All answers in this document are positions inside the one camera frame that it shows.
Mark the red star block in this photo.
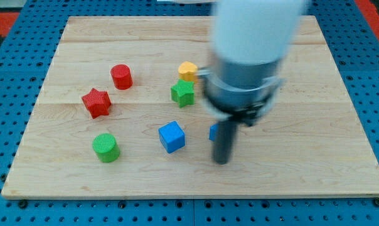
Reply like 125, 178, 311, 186
82, 88, 111, 119

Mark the blue cube block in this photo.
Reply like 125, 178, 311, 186
158, 121, 186, 154

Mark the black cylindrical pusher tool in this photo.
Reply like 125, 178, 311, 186
212, 120, 238, 164

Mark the wooden board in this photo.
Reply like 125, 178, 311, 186
2, 16, 379, 200

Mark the blue block behind pusher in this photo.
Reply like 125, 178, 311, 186
209, 124, 218, 141

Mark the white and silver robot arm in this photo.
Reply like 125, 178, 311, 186
198, 0, 309, 164

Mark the green cylinder block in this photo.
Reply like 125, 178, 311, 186
92, 133, 120, 163

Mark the green star block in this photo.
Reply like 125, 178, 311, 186
171, 79, 195, 108

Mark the red cylinder block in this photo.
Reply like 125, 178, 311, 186
110, 64, 133, 90

